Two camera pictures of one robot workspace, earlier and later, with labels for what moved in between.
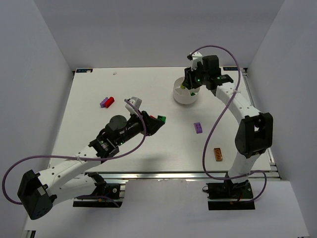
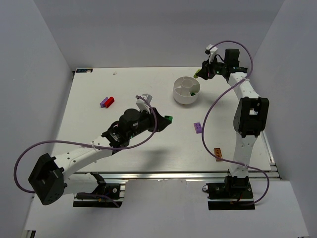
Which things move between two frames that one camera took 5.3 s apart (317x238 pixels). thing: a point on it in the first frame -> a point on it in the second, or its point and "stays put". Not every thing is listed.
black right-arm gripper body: x=188 y=76 -> x=208 y=70
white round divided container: x=184 y=96 stays put
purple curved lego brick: x=198 y=128 stays put
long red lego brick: x=109 y=102 stays put
